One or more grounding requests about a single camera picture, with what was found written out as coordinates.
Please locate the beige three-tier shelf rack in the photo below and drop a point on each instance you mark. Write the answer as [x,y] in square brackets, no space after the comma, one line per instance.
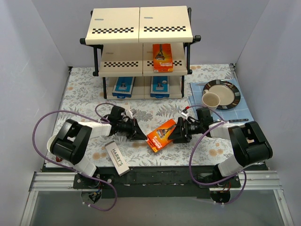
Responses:
[122,40]

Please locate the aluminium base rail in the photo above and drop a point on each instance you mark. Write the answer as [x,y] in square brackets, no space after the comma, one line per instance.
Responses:
[155,196]

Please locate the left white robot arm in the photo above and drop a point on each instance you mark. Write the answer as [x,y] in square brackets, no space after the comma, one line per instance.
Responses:
[71,141]

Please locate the blue razor box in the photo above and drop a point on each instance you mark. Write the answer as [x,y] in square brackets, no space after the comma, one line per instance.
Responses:
[160,87]
[123,87]

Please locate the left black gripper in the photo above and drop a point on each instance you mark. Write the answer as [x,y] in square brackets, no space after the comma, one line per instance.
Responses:
[133,128]

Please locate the orange Gillette razor pack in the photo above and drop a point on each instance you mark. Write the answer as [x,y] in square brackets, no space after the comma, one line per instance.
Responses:
[159,138]
[162,58]

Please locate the blue checked cloth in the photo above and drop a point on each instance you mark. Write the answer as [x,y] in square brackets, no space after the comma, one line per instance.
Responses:
[241,111]

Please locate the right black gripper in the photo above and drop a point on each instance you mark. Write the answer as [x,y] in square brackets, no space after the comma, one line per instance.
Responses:
[183,130]

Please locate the dark rimmed plate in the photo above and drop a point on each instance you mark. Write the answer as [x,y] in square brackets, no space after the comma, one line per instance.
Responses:
[227,92]

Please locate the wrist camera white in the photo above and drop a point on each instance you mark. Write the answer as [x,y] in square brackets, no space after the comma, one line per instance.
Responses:
[184,113]
[131,112]

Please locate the beige ceramic mug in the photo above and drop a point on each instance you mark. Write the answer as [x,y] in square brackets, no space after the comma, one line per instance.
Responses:
[210,100]

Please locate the white Harry's box front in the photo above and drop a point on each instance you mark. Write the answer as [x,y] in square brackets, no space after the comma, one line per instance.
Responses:
[117,158]

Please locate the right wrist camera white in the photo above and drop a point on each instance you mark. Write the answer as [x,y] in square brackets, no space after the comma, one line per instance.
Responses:
[184,113]

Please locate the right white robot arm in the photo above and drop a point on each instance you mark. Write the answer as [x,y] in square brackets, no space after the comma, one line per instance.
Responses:
[248,142]

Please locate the floral table mat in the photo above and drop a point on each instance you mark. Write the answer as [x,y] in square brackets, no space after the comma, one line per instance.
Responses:
[83,98]

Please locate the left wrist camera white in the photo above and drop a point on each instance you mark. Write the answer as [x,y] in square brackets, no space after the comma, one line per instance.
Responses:
[131,112]

